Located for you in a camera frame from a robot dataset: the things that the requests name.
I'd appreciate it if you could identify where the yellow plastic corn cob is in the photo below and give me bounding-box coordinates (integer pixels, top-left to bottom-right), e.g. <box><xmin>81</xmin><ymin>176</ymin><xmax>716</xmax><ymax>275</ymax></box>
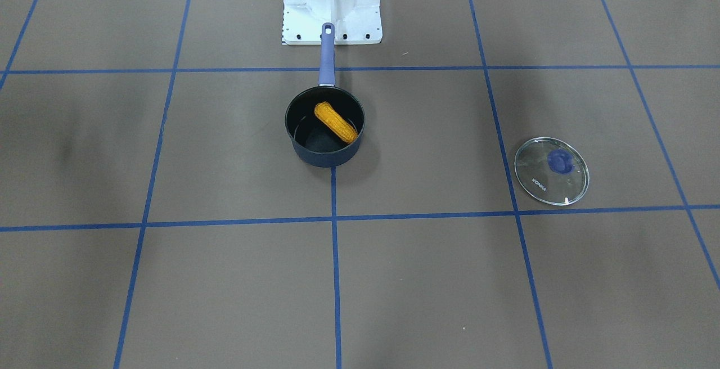
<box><xmin>314</xmin><ymin>101</ymin><xmax>358</xmax><ymax>144</ymax></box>

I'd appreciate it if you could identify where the glass lid with blue knob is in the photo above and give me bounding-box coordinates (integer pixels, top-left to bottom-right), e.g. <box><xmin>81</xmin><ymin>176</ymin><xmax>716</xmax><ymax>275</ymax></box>
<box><xmin>512</xmin><ymin>137</ymin><xmax>591</xmax><ymax>206</ymax></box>

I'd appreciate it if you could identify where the dark blue saucepan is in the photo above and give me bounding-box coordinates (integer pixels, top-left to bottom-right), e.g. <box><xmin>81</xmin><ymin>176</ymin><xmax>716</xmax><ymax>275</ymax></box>
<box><xmin>285</xmin><ymin>22</ymin><xmax>366</xmax><ymax>168</ymax></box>

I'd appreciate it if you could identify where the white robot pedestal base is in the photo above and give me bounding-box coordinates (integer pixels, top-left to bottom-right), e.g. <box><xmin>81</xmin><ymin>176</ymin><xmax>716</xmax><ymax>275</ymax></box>
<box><xmin>281</xmin><ymin>0</ymin><xmax>383</xmax><ymax>46</ymax></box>

